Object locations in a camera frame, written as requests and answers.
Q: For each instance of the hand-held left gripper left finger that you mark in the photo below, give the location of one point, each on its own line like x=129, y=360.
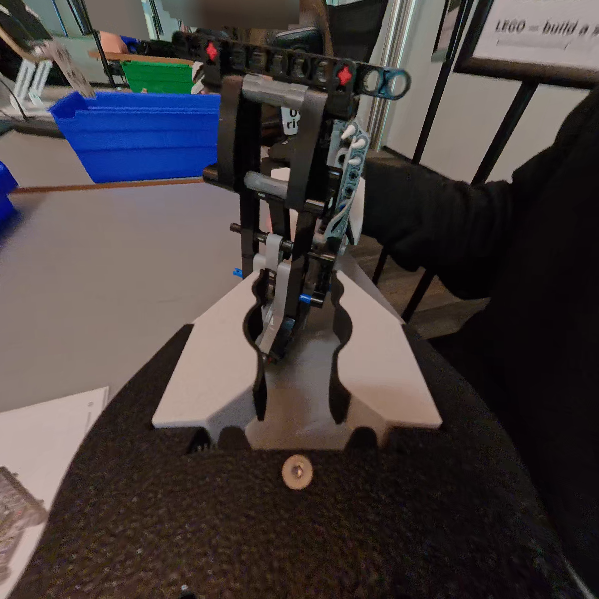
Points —
x=210, y=374

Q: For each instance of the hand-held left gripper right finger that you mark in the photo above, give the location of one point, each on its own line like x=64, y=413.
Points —
x=383, y=374

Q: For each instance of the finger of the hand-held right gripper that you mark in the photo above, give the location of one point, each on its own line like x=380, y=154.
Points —
x=358, y=220
x=280, y=175

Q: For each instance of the grey red toy truck model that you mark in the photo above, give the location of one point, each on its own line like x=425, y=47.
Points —
x=299, y=187

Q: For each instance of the person's right forearm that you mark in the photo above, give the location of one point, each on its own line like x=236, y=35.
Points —
x=444, y=220

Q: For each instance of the small blue storage bin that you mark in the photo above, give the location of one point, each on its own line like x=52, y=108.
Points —
x=140, y=135

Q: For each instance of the green bin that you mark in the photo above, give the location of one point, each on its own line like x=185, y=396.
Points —
x=157, y=77

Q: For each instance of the white instruction booklet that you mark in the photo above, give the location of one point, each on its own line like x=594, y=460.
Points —
x=42, y=444

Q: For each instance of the person's black hoodie torso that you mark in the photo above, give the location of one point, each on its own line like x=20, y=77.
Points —
x=552, y=280

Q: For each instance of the dark framed picture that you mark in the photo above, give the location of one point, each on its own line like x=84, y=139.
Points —
x=447, y=28

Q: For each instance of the printed paper strip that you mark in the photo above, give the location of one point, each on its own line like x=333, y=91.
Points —
x=70, y=68

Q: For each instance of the white laptop stand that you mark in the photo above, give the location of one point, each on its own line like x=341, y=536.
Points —
x=32, y=82

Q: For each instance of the framed sign on black easel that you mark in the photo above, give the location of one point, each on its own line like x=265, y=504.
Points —
x=538, y=28

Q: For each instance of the large blue storage bin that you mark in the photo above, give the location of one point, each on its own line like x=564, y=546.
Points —
x=5, y=192

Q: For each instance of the black curved plywood board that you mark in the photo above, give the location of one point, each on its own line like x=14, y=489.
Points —
x=18, y=40

